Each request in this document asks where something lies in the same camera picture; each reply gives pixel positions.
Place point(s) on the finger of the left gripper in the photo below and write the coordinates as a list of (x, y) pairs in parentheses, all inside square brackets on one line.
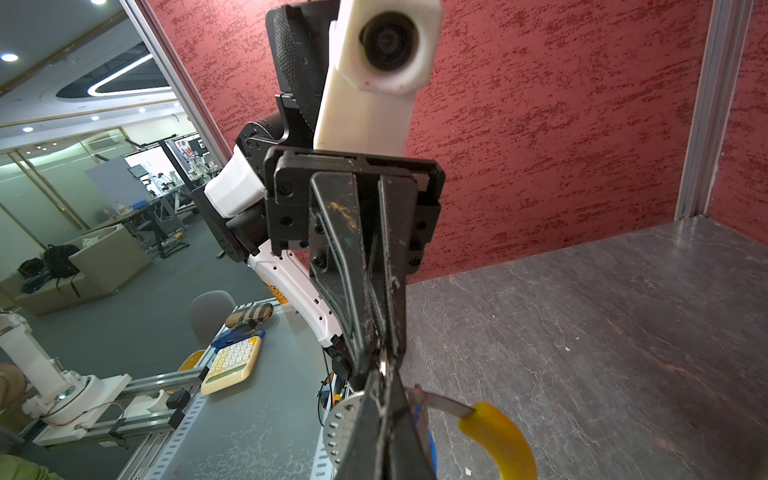
[(345, 220), (397, 201)]

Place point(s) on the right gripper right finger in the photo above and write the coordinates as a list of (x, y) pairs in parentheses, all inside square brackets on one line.
[(403, 454)]

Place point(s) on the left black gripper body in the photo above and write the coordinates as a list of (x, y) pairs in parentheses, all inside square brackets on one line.
[(288, 171)]

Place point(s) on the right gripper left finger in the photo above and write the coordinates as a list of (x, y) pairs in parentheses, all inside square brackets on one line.
[(358, 432)]

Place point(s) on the blue key tag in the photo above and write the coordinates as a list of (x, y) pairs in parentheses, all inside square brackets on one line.
[(432, 452)]

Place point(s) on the large perforated keyring yellow segment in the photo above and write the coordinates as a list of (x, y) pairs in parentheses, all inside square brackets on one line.
[(483, 423)]

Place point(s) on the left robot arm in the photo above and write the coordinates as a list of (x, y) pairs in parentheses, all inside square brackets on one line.
[(233, 204)]

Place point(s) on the neighbouring white robot base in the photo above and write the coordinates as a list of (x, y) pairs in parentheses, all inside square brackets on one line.
[(68, 403)]

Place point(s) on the brown cylindrical pouch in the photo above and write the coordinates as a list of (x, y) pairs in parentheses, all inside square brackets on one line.
[(249, 315)]

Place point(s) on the grey office chair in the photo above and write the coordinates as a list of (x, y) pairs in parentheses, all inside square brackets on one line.
[(208, 313)]

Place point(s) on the yellow calculator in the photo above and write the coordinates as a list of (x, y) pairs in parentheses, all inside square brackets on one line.
[(231, 365)]

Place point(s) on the cardboard box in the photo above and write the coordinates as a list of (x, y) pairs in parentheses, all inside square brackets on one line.
[(107, 259)]

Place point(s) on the black backpack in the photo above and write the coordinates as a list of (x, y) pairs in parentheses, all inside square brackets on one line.
[(57, 260)]

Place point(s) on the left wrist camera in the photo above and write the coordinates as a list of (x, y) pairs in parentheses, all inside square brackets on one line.
[(381, 54)]

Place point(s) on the aluminium mounting rail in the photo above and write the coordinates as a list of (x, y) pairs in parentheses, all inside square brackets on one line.
[(158, 410)]

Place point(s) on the left aluminium corner post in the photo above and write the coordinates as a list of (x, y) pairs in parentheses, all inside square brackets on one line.
[(725, 43)]

